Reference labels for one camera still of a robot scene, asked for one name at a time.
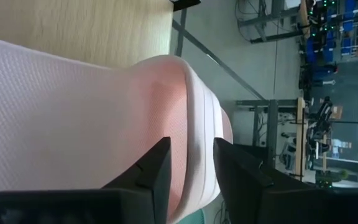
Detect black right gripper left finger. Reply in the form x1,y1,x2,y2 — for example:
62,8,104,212
0,136,172,224

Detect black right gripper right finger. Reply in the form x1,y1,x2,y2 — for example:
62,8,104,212
213,138,358,224

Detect green foam slide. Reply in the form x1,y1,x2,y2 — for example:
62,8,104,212
177,208,205,224

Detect pink foam slide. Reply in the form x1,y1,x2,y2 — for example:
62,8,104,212
0,34,234,224

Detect wooden desk metal legs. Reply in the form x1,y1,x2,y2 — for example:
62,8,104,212
235,96,308,182
237,0,311,44

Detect blue bin storage rack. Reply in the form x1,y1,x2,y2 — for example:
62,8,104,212
305,0,358,82

